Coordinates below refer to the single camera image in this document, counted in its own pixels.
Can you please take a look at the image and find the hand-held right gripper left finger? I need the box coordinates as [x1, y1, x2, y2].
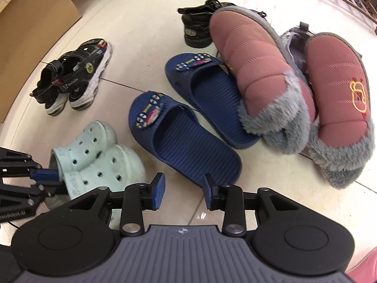
[69, 172, 166, 237]

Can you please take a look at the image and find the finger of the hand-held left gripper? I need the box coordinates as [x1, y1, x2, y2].
[0, 146, 61, 183]
[0, 182, 64, 210]

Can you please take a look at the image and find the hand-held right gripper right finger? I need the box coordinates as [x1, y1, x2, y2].
[204, 173, 298, 237]

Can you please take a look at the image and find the blue slide sandal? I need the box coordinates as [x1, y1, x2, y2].
[129, 91, 242, 185]
[165, 52, 261, 150]

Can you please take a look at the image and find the pink fur-lined slipper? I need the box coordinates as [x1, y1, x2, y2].
[303, 32, 376, 189]
[209, 6, 317, 155]

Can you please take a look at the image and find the grey mesh sneaker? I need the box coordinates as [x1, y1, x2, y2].
[279, 22, 313, 79]

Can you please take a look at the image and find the black ankle boot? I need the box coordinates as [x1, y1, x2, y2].
[177, 0, 236, 48]

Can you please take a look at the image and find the pink rain boot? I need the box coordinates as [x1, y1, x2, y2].
[344, 246, 377, 283]

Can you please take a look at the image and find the cardboard box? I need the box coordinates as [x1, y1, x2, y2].
[0, 0, 83, 124]

